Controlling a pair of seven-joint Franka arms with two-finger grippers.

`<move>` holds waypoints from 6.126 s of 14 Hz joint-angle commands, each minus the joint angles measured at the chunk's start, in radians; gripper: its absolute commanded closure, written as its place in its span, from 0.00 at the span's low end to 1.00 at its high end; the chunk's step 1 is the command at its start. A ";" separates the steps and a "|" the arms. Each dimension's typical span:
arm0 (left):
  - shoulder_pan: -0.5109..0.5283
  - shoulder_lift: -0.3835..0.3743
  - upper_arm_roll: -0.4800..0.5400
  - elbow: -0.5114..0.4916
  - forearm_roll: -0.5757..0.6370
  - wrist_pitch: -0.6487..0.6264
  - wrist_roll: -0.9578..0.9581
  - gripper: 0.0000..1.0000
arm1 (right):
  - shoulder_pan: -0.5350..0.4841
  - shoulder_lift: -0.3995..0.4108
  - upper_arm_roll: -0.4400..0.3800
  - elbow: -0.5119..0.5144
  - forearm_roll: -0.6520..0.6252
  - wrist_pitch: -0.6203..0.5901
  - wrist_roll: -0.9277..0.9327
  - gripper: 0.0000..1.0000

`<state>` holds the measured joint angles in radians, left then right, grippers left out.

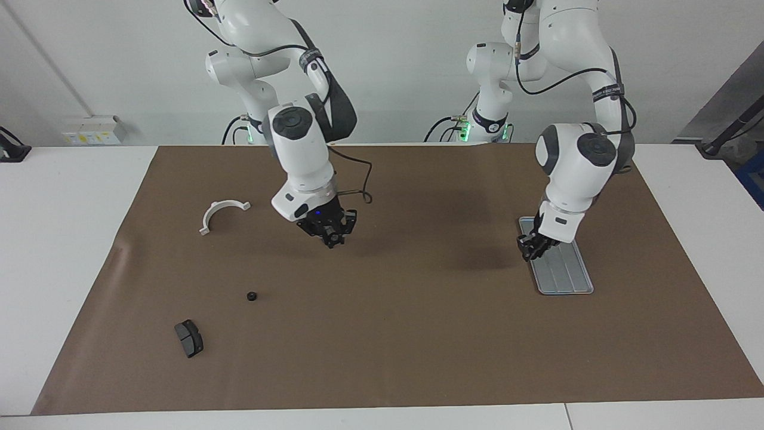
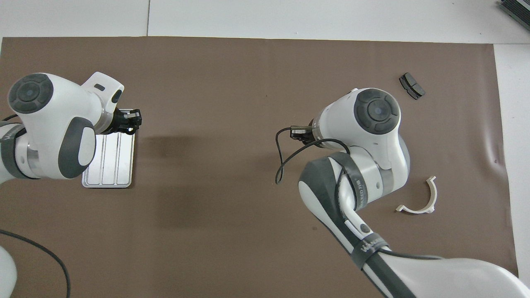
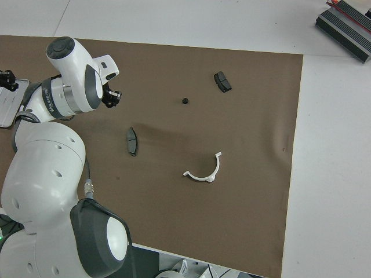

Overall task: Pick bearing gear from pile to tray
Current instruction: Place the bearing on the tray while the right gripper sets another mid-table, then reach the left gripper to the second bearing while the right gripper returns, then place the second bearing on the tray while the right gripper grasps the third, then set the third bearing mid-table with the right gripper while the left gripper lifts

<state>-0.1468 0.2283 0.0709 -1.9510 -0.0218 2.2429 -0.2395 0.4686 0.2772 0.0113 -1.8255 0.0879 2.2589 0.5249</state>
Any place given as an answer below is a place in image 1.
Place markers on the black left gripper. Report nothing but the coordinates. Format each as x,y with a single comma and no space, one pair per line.
539,236

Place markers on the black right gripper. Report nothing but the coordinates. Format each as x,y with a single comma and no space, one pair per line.
322,214

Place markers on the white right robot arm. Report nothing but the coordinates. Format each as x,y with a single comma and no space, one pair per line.
298,155

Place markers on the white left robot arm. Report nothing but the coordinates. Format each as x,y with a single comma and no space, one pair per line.
573,173

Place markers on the silver metal compartment tray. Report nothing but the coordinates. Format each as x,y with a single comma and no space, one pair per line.
570,275

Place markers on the brown paper table mat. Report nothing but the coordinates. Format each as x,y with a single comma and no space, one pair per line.
382,334

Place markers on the short grey brake pad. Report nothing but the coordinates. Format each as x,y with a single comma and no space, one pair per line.
188,338

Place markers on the black stand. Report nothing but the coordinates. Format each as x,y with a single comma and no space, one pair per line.
725,134

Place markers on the blue box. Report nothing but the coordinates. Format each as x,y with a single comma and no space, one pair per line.
753,182

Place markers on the white curved plastic bracket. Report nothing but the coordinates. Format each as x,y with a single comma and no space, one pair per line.
208,215

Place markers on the white wall socket box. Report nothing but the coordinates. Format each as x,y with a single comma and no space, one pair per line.
89,134

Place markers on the black clamp mount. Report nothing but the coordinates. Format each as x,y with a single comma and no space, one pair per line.
12,149

